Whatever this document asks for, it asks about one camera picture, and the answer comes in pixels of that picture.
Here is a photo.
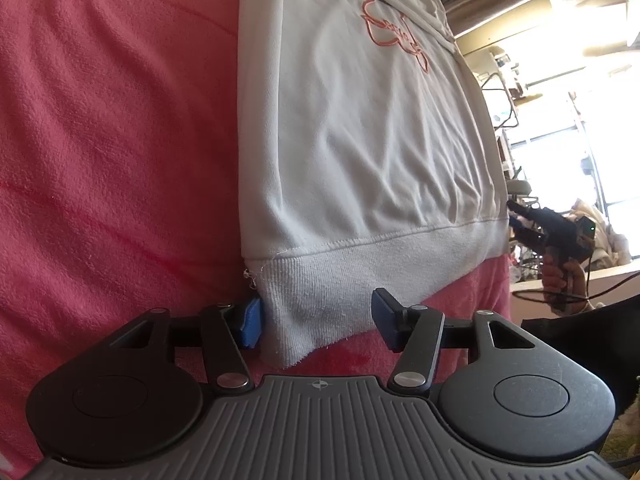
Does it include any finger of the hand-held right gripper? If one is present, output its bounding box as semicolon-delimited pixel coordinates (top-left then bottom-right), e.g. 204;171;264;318
506;199;546;222
510;224;548;248

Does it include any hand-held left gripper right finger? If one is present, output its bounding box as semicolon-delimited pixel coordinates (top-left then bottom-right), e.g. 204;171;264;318
372;287;536;393

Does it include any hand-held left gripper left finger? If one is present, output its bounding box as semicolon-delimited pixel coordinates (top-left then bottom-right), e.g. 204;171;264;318
107;297;264;393

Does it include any white sweatshirt with bear outline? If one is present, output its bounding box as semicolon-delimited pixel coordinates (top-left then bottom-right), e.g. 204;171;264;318
235;0;511;368

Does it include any person's right hand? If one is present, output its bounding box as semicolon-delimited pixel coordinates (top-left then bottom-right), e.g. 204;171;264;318
541;255;590;313

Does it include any cluttered metal rack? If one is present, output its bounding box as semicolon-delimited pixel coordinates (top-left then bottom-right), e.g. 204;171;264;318
480;47;538;196

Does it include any person's black clothing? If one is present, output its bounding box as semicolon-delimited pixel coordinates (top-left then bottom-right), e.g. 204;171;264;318
520;295;640;416

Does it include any pink floral blanket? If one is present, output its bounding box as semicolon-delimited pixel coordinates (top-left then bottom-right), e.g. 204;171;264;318
0;0;513;476

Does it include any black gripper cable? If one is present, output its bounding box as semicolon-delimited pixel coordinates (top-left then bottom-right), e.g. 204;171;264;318
510;255;640;311

